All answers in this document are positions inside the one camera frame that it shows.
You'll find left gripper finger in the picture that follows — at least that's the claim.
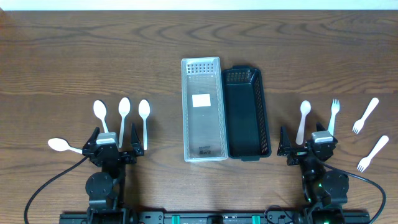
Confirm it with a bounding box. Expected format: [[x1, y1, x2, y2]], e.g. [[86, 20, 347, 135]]
[[83, 127, 100, 149], [130, 123, 142, 151]]

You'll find white plastic spoon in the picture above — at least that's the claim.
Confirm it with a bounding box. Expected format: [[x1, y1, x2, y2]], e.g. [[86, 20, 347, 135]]
[[93, 100, 109, 133], [139, 99, 150, 151], [47, 138, 82, 154], [118, 97, 131, 148], [295, 100, 311, 145]]

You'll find white plastic fork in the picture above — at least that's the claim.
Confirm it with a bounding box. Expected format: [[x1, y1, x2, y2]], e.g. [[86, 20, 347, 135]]
[[352, 98, 379, 134], [328, 99, 340, 136], [357, 135, 389, 172]]

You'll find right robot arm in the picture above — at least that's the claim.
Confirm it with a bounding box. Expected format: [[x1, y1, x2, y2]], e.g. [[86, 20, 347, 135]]
[[277, 123, 349, 223]]

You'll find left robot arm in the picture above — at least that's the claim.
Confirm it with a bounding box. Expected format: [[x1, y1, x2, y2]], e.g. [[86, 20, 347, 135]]
[[82, 124, 144, 223]]

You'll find black plastic basket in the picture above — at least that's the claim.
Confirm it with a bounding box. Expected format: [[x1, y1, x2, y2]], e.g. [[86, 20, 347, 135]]
[[222, 65, 272, 161]]

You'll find clear plastic basket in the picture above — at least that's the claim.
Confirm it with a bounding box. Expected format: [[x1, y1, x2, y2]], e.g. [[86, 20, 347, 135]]
[[181, 57, 228, 162]]

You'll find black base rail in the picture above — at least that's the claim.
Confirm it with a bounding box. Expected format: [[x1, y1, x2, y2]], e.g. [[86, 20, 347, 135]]
[[59, 210, 370, 224]]

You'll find left black cable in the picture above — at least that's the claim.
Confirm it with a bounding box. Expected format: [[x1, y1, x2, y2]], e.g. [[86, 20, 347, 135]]
[[24, 155, 90, 224]]

